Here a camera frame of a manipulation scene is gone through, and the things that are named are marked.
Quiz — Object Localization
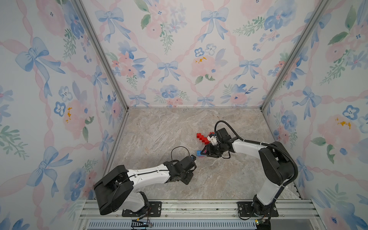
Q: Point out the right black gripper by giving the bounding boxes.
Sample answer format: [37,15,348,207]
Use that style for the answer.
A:
[200,142,224,157]

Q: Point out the red 2x4 lego brick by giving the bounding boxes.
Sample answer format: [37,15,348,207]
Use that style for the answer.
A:
[202,138,210,145]

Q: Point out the blue 2x4 lego brick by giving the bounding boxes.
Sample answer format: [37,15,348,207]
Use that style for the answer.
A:
[196,150,206,157]

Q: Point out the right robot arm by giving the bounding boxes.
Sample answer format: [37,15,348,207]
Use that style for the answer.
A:
[200,128,298,216]

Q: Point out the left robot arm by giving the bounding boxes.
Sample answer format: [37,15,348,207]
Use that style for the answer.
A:
[94,155,196,215]

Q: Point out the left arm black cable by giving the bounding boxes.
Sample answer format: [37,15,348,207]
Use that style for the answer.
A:
[171,146,190,162]

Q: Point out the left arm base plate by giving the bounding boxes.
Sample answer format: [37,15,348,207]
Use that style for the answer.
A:
[122,201,162,218]

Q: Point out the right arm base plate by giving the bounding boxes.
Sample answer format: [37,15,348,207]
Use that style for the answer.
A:
[237,201,279,218]

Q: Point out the aluminium front rail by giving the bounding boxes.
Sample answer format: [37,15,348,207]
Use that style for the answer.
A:
[75,200,326,230]

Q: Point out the left corner aluminium post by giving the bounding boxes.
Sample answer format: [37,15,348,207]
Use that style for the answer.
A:
[71,0,128,112]

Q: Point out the corner aluminium post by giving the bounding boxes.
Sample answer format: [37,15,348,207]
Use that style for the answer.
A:
[71,0,128,112]
[260,0,331,112]

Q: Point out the right corner aluminium post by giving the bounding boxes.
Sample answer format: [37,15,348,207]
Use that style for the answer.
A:
[260,0,331,112]

